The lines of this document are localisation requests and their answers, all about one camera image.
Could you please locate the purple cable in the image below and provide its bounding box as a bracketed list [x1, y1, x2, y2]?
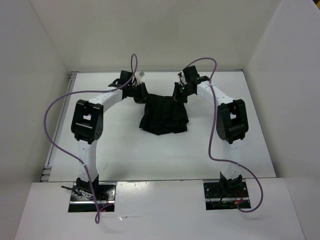
[43, 53, 139, 224]
[183, 57, 264, 214]

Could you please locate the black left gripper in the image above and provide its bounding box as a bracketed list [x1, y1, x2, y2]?
[127, 81, 154, 104]

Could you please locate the metal base plate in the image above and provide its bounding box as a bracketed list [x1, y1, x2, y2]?
[203, 180, 251, 211]
[68, 182, 116, 213]

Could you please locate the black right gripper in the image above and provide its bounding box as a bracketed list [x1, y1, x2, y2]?
[169, 81, 194, 106]

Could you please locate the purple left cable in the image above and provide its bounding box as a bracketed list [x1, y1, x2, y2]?
[43, 53, 139, 224]

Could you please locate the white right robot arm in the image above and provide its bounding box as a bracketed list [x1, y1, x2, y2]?
[173, 65, 249, 197]

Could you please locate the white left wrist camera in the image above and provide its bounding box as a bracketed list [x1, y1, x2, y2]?
[133, 71, 145, 86]

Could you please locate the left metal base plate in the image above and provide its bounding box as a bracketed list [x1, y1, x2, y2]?
[68, 182, 116, 213]

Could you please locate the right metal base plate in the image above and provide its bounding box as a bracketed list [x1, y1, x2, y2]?
[203, 180, 251, 211]

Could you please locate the black pleated skirt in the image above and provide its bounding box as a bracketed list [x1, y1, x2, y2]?
[139, 94, 189, 136]

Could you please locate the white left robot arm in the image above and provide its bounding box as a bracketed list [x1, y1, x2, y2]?
[71, 70, 148, 200]

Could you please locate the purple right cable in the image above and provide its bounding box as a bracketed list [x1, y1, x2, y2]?
[183, 57, 264, 214]

